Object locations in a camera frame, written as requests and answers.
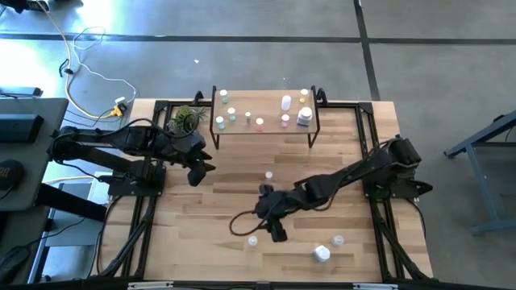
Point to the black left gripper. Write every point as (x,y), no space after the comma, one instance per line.
(181,147)

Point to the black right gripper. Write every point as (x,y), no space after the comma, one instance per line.
(280,207)

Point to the small pink pill bottle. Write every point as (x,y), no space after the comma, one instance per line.
(268,175)

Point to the white bottle with ribbed cap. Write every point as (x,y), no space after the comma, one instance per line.
(252,241)

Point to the green transparent pill bottle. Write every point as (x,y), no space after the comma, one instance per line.
(231,114)

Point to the white tube with striped label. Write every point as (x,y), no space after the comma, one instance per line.
(247,117)

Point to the red transparent pill bottle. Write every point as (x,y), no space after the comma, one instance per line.
(259,123)

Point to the large white plastic jar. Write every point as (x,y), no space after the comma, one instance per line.
(321,253)

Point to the clear pill bottle white cap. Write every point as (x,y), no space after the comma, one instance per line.
(338,240)

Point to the white bottle with blue label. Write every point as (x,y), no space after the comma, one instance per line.
(305,115)

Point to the clear vial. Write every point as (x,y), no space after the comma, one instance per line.
(304,95)

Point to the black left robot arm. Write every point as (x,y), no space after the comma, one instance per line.
(121,141)

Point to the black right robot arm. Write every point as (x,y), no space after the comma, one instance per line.
(363,169)

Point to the wooden shelf with black legs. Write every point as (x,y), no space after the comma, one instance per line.
(272,113)

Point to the green potted plant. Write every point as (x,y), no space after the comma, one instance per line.
(186,118)

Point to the yellow power plug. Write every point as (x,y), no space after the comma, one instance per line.
(117,110)

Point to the white power adapter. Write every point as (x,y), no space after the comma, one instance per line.
(120,100)

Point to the black desk leg beam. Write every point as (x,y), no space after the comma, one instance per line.
(68,203)

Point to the black floor tape strip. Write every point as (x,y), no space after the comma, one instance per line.
(121,37)
(359,20)

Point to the gray floor mat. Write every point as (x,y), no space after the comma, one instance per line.
(72,235)

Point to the gray desk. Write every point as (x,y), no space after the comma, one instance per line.
(40,161)

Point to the black box device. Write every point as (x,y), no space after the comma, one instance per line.
(20,127)

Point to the black cap with logo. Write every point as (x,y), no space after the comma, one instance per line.
(10,175)

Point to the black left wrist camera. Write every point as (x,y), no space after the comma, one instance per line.
(196,177)

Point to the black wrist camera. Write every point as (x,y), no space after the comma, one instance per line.
(196,177)
(278,234)

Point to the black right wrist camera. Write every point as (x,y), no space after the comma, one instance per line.
(278,234)

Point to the black aluminium table frame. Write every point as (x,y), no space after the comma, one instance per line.
(225,287)

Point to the silver bracket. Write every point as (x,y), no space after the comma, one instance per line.
(150,285)
(375,287)

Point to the gray metal stand frame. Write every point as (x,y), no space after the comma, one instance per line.
(481,185)

